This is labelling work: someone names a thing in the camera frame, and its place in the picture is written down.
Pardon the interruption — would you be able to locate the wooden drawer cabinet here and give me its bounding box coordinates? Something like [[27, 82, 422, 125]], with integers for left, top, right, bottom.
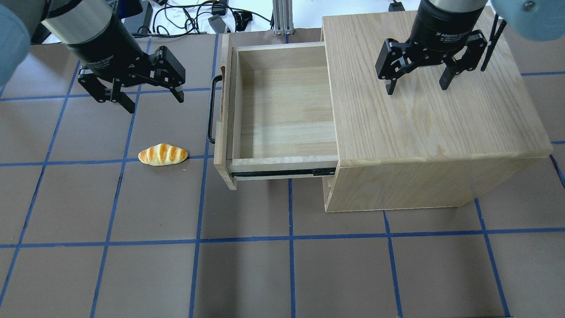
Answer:
[[322, 11, 553, 212]]

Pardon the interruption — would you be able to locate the wooden drawer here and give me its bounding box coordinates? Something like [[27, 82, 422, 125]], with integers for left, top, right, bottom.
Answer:
[[208, 34, 338, 190]]

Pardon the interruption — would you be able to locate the toy bread roll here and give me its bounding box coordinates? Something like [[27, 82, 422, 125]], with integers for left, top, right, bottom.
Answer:
[[138, 143, 189, 167]]

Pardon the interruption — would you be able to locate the black power brick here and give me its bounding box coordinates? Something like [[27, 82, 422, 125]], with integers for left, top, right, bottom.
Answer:
[[123, 0, 153, 36]]

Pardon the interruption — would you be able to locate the aluminium frame post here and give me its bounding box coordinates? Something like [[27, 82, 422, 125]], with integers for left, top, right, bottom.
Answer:
[[272, 0, 295, 35]]

